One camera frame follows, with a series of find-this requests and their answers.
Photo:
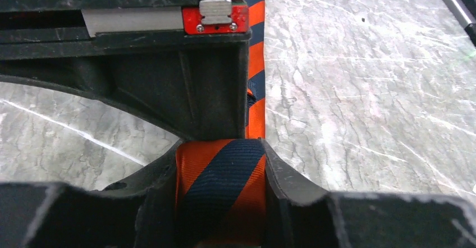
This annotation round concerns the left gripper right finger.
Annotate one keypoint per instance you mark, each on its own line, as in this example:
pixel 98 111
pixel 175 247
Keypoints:
pixel 303 214

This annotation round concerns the orange navy striped tie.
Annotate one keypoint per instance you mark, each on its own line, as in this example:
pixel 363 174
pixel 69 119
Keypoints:
pixel 220 191

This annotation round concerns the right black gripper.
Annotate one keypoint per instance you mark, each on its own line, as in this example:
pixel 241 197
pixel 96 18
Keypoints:
pixel 181 65

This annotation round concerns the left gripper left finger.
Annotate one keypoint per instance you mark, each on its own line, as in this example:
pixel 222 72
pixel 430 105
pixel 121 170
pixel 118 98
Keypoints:
pixel 136 211

